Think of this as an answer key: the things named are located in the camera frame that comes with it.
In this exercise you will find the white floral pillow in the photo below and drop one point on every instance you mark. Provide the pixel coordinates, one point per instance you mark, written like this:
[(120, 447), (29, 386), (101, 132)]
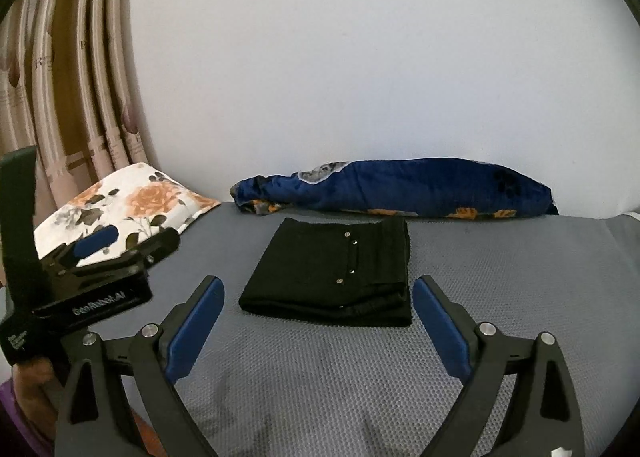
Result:
[(139, 201)]

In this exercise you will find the beige curtain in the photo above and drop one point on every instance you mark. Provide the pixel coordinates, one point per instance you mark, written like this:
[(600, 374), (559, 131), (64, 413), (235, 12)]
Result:
[(65, 89)]

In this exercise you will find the blue floral blanket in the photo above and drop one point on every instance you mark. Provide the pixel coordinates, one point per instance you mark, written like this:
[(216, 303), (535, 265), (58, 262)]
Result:
[(430, 187)]

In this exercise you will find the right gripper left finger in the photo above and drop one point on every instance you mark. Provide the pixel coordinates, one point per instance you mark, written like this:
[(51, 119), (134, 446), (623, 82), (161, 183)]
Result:
[(95, 418)]

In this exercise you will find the black pants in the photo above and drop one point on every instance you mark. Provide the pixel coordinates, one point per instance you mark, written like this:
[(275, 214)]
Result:
[(351, 275)]

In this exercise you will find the left hand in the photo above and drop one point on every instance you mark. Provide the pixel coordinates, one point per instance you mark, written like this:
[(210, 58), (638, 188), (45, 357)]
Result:
[(35, 385)]

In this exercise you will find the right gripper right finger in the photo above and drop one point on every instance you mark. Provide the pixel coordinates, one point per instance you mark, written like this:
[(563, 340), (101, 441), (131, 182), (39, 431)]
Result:
[(543, 416)]

